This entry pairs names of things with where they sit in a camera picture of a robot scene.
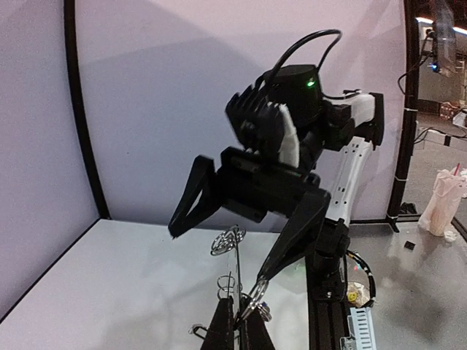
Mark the white crumpled plastic bag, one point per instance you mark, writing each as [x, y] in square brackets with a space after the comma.
[449, 190]

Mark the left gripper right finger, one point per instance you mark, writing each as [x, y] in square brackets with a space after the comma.
[255, 335]

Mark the metal ring disc with keyrings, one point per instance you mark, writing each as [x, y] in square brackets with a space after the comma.
[230, 285]

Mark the white slotted cable duct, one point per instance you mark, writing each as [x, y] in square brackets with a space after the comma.
[361, 328]

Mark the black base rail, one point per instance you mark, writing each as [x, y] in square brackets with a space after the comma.
[327, 310]

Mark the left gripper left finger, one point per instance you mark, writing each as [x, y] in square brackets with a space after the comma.
[220, 333]

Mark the right black frame post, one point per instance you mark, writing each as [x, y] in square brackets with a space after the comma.
[78, 107]

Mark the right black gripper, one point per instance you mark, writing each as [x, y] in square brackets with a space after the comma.
[252, 187]

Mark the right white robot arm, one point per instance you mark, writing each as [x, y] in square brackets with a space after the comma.
[301, 155]

